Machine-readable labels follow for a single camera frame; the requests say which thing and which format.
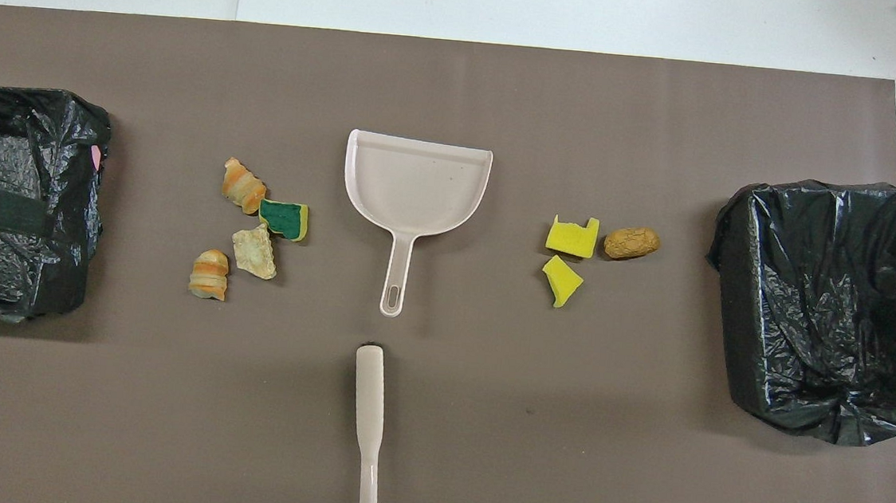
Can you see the orange striped croissant piece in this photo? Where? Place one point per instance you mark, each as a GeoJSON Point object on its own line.
{"type": "Point", "coordinates": [209, 274]}
{"type": "Point", "coordinates": [243, 187]}

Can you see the pale flaky bread piece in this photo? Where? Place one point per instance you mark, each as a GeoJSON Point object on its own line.
{"type": "Point", "coordinates": [254, 254]}

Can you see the green yellow sponge piece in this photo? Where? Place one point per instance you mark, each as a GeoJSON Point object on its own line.
{"type": "Point", "coordinates": [282, 219]}

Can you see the brown bread roll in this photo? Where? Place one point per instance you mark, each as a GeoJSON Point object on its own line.
{"type": "Point", "coordinates": [631, 243]}

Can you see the notched yellow sponge piece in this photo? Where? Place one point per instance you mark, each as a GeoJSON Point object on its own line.
{"type": "Point", "coordinates": [573, 241]}

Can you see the wedge yellow sponge piece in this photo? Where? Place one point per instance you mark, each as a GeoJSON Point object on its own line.
{"type": "Point", "coordinates": [561, 283]}

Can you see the beige hand brush black bristles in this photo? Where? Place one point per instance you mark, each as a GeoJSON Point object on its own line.
{"type": "Point", "coordinates": [370, 389]}

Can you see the beige plastic dustpan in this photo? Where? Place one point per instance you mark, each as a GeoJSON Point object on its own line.
{"type": "Point", "coordinates": [413, 185]}

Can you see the black bagged bin pink spot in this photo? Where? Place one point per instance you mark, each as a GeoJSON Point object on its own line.
{"type": "Point", "coordinates": [9, 137]}

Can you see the brown table mat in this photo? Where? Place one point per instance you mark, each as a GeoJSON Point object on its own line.
{"type": "Point", "coordinates": [509, 88]}

